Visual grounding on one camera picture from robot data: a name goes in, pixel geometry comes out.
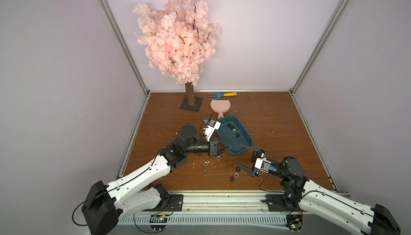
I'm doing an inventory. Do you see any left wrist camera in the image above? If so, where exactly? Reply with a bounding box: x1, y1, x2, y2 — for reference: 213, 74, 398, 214
204, 119, 221, 142

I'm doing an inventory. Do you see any pink artificial blossom tree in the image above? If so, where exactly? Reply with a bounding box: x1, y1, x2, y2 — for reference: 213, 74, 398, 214
133, 0, 220, 109

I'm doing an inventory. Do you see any right circuit board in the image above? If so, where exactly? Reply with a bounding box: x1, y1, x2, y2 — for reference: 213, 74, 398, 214
285, 215, 304, 232

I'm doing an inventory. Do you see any teal plastic storage box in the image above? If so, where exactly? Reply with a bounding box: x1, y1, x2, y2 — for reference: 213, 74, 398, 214
217, 116, 254, 156

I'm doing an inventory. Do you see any left circuit board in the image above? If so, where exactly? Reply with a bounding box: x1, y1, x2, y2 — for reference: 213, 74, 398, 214
149, 214, 169, 234

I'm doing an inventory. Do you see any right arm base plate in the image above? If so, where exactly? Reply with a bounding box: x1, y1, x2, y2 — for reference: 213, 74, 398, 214
261, 194, 312, 212

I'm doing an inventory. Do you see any circuit board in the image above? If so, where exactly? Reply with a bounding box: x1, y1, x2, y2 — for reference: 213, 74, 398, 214
149, 214, 169, 234
285, 215, 304, 232

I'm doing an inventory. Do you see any blue yellow toy rake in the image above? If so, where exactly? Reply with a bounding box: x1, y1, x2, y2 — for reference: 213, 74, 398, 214
208, 92, 237, 100

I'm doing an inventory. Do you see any aluminium front rail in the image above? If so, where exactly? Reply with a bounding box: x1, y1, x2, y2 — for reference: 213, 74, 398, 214
94, 191, 359, 215

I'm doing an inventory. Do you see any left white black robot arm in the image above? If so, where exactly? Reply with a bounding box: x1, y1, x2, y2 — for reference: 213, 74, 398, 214
79, 125, 232, 235

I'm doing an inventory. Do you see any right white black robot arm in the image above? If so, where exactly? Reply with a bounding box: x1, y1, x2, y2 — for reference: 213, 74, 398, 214
240, 145, 401, 235

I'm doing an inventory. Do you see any pink toy dustpan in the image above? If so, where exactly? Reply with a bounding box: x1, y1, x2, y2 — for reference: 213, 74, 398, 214
210, 100, 231, 119

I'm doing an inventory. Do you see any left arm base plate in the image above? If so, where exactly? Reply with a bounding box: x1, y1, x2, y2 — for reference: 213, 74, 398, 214
143, 194, 184, 212

